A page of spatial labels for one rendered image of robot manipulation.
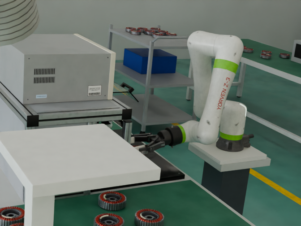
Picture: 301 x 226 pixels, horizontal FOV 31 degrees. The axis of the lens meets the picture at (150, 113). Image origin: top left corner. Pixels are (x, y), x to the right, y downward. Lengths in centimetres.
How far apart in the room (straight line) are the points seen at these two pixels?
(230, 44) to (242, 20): 703
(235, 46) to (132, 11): 590
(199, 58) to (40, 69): 88
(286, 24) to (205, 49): 770
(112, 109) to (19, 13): 107
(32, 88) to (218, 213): 90
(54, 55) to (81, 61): 12
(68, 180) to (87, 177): 5
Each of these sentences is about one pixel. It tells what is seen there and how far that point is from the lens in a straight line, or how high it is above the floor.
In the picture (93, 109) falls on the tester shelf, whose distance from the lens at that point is 218.
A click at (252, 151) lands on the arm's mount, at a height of 77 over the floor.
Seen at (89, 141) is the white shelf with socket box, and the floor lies 121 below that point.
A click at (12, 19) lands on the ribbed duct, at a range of 119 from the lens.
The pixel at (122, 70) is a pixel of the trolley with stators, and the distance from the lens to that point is 541.
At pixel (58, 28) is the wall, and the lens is 799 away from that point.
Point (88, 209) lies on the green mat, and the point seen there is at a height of 75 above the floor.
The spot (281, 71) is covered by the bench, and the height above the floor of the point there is 75.
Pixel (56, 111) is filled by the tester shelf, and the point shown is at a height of 111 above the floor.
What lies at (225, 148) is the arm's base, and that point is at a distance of 288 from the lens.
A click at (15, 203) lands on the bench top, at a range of 221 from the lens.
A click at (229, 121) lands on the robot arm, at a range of 284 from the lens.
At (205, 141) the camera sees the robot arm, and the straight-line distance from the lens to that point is 254.
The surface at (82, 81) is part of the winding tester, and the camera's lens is 225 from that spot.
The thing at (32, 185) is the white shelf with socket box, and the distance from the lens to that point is 130.
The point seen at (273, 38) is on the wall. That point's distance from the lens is 1016.
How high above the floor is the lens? 177
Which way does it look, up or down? 17 degrees down
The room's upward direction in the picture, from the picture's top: 6 degrees clockwise
